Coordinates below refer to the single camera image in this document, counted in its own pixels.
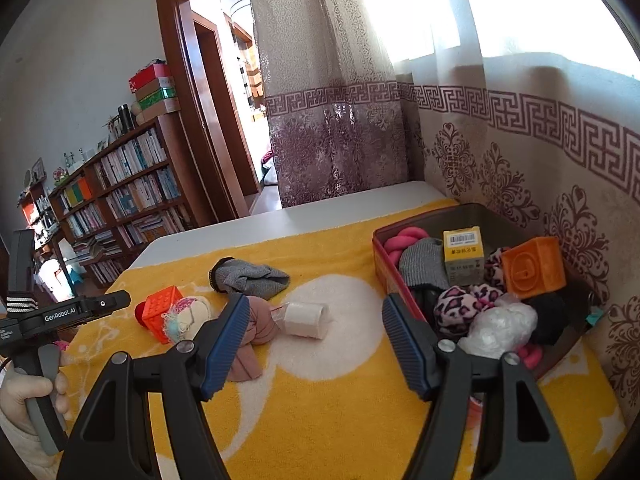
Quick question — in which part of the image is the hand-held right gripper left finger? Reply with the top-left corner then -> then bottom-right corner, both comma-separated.
56,293 -> 251,480

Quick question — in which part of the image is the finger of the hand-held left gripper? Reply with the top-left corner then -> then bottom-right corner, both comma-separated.
81,289 -> 132,319

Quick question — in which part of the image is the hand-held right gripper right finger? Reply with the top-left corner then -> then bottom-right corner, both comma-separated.
381,293 -> 576,480

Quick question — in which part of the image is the dusty pink sock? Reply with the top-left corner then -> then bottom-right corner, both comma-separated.
226,295 -> 282,384

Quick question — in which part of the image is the cream multicoloured sock ball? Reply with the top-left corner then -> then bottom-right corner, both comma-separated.
162,295 -> 217,345

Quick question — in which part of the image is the grey sock with black cuff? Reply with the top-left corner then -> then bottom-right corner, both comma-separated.
208,257 -> 292,302

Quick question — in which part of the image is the grey ribbed sock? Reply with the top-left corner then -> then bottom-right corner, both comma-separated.
398,237 -> 451,291

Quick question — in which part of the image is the red tin box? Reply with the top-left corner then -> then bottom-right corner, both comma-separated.
372,203 -> 610,382

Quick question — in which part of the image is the white paper roll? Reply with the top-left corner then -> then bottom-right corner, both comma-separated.
276,301 -> 332,342

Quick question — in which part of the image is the white plastic bag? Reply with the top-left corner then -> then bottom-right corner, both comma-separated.
457,302 -> 539,359

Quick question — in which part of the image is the pink knotted rope toy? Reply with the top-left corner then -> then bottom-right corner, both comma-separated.
384,226 -> 432,262

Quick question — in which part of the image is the yellow and white carton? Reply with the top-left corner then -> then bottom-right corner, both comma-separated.
443,226 -> 487,287

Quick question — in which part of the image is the orange embossed soft cube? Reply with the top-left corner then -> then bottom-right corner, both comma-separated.
501,237 -> 568,302

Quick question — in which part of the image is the person's left hand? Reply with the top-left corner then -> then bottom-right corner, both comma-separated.
0,354 -> 71,433

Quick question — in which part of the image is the yellow and white blanket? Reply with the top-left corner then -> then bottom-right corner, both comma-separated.
59,198 -> 630,480

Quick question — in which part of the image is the wooden bookshelf with books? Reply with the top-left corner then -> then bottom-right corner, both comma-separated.
16,114 -> 202,288

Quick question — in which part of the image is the small pink toy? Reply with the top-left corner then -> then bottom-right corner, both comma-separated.
518,344 -> 544,369

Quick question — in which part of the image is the white bed sheet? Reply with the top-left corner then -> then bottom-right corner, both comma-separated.
131,180 -> 462,272

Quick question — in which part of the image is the tan cardboard box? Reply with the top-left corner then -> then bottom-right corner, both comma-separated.
140,99 -> 181,122

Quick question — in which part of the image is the green box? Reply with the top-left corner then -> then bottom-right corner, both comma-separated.
137,88 -> 179,112

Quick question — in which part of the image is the cream curtain with maroon pattern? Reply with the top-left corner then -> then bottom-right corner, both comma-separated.
392,0 -> 640,413

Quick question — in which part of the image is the sheer patterned curtain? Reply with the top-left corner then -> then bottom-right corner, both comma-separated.
246,0 -> 418,209

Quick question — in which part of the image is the brown wooden door frame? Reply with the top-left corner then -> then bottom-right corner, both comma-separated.
155,0 -> 273,222

